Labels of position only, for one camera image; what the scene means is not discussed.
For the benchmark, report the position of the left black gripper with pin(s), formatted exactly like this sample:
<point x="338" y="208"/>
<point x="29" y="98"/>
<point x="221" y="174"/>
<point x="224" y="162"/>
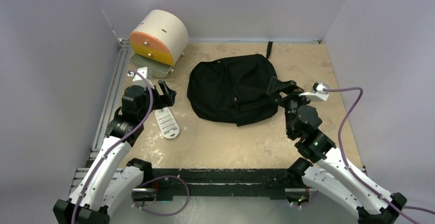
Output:
<point x="165" y="100"/>

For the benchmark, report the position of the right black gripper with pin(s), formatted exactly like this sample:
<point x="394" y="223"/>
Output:
<point x="276" y="86"/>

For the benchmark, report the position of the black student backpack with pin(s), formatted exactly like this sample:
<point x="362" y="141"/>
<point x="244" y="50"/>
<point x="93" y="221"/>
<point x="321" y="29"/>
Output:
<point x="233" y="89"/>

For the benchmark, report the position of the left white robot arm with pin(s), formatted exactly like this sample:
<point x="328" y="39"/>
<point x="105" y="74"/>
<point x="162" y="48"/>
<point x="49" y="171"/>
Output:
<point x="97" y="196"/>

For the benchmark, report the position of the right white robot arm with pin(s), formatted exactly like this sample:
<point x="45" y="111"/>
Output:
<point x="323" y="164"/>

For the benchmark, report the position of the white oval label card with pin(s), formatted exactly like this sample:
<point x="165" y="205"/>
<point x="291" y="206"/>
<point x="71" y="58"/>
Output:
<point x="167" y="124"/>

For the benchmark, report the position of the cream round drawer cabinet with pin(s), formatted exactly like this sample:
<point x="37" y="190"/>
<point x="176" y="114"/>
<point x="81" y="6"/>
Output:
<point x="158" y="42"/>

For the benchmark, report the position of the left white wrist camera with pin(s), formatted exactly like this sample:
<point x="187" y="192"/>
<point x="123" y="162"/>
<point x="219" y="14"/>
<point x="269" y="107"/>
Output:
<point x="145" y="72"/>

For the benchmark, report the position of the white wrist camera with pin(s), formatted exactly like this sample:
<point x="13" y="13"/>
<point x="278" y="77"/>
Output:
<point x="145" y="72"/>
<point x="318" y="93"/>

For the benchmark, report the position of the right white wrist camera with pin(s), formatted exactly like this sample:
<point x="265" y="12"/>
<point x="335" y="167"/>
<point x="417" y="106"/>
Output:
<point x="318" y="93"/>

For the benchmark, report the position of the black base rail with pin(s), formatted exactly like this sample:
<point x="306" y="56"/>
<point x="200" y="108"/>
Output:
<point x="275" y="184"/>

